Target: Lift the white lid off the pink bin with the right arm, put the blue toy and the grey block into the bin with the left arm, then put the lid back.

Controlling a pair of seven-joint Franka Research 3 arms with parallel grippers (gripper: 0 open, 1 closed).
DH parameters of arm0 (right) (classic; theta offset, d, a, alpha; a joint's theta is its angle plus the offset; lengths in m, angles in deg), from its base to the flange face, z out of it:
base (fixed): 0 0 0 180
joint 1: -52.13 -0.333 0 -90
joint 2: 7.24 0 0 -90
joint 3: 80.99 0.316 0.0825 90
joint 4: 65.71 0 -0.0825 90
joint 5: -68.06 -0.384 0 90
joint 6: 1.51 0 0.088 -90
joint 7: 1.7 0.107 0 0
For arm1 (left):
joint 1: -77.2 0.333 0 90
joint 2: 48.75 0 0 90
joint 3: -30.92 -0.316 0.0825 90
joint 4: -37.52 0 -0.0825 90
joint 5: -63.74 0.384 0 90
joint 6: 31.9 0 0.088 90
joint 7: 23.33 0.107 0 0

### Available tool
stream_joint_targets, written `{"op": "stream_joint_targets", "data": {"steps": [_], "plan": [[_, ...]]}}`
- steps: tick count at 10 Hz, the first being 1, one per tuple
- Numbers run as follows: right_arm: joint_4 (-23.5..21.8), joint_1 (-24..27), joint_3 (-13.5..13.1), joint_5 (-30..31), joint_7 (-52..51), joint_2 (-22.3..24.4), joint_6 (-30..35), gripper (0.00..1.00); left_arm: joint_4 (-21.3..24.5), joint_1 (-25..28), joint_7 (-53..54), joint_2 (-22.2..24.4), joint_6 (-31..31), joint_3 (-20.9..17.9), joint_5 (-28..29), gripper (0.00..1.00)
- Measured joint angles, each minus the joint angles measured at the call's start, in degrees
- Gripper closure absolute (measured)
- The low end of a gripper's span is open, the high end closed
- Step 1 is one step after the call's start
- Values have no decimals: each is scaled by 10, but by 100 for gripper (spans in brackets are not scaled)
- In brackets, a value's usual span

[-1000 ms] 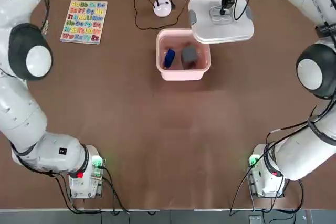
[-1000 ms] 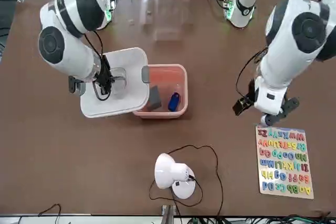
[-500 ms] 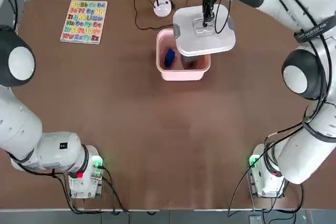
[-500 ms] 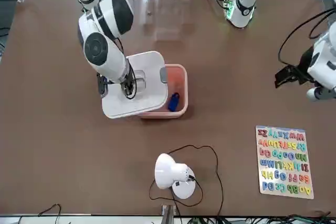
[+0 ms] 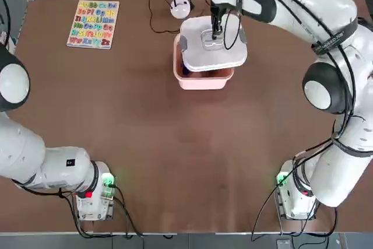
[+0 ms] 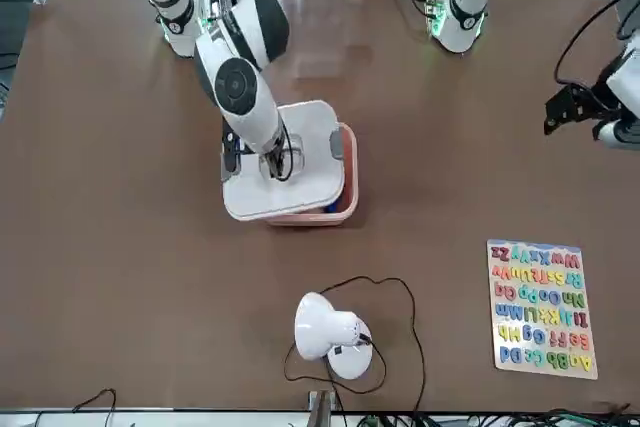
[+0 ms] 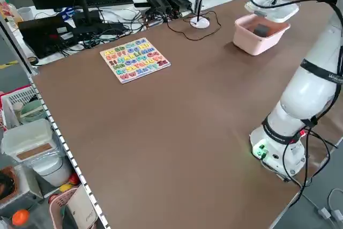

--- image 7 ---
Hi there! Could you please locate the white bin lid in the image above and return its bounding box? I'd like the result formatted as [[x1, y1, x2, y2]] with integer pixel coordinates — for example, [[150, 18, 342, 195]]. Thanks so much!
[[245, 0, 300, 24]]

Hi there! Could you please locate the grey block with round hole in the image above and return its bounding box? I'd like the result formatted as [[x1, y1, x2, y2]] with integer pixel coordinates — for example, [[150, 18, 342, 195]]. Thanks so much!
[[253, 24, 271, 38]]

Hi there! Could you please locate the pink plastic bin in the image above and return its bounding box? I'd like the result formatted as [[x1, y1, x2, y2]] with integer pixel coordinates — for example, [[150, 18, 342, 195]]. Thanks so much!
[[232, 14, 292, 56]]

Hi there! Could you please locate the colourful alphabet puzzle board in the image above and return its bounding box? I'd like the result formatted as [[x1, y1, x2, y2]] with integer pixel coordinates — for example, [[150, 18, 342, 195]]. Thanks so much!
[[99, 37, 172, 84]]

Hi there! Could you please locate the black keyboard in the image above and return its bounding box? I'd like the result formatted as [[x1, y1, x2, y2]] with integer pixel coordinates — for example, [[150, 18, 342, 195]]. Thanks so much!
[[87, 0, 135, 9]]

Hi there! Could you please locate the black flat device box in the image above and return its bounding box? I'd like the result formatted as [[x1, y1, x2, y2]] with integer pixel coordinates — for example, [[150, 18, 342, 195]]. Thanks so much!
[[18, 16, 76, 60]]

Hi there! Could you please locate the white cup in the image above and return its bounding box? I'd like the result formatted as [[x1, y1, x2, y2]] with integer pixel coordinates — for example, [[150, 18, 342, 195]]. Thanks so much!
[[17, 6, 35, 22]]

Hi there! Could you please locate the clear bottle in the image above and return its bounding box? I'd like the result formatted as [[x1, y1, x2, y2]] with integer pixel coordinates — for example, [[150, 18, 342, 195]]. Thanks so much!
[[0, 0, 17, 25]]

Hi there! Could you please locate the green bowl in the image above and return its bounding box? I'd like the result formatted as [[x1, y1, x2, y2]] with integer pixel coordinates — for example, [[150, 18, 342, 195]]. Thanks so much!
[[20, 99, 48, 124]]

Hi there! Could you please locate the white slotted basket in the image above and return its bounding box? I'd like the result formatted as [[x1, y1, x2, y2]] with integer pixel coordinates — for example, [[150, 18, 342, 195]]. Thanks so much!
[[1, 84, 41, 130]]

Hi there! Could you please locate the white round pot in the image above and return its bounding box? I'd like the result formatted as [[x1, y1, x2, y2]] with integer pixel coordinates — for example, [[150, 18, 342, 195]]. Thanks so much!
[[32, 156, 72, 188]]

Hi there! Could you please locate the white container with brown label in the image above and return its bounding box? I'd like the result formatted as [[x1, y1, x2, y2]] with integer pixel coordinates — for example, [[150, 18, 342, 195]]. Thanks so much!
[[1, 118, 59, 163]]

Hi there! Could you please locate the pink slotted basket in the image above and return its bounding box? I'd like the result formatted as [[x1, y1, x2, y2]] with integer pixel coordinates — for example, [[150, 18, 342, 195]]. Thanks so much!
[[48, 187, 89, 229]]

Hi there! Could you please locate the orange ball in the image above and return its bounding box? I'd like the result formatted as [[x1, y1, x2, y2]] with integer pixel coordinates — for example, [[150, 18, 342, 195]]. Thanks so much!
[[12, 209, 31, 226]]

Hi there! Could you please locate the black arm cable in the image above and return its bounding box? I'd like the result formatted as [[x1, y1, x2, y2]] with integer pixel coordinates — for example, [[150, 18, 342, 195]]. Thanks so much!
[[284, 0, 343, 189]]

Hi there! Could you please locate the black lamp cable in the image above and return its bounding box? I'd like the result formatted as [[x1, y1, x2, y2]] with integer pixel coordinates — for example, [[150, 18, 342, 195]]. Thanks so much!
[[166, 10, 222, 41]]

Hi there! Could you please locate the white cable adapter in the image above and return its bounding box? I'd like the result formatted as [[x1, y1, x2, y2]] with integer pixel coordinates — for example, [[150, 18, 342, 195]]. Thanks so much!
[[317, 206, 333, 220]]

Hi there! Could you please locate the white perforated shelf rail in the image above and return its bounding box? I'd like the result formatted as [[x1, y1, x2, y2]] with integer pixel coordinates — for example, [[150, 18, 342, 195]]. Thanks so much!
[[28, 75, 111, 229]]

